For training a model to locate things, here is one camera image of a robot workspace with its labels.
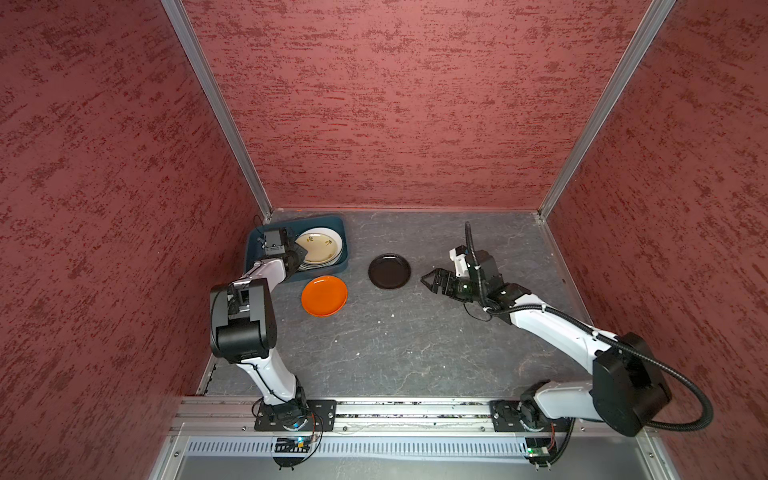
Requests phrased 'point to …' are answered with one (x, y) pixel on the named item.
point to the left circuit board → (299, 444)
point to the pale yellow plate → (323, 245)
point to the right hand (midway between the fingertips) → (429, 288)
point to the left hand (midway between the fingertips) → (302, 256)
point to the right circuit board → (538, 447)
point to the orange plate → (324, 296)
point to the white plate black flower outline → (312, 266)
